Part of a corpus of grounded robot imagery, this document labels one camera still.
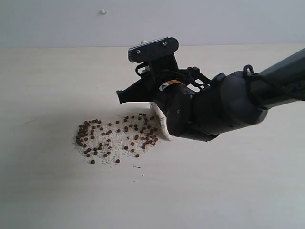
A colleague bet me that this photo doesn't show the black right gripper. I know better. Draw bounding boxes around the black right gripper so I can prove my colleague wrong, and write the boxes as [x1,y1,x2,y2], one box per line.
[116,54,198,119]

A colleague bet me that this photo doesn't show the white paint brush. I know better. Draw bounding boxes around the white paint brush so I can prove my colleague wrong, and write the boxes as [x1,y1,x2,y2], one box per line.
[139,39,173,142]

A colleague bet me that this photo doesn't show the pile of beans and rice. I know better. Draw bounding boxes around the pile of beans and rice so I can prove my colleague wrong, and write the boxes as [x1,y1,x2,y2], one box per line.
[73,112,161,166]

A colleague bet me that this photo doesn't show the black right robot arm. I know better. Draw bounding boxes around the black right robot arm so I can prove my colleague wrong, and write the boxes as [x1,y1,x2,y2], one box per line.
[117,48,305,141]

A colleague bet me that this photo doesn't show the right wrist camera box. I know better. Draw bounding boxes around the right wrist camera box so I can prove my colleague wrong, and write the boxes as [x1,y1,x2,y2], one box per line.
[128,37,179,63]

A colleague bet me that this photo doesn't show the white wall plug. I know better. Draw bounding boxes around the white wall plug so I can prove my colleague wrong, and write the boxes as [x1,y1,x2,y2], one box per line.
[99,9,108,15]

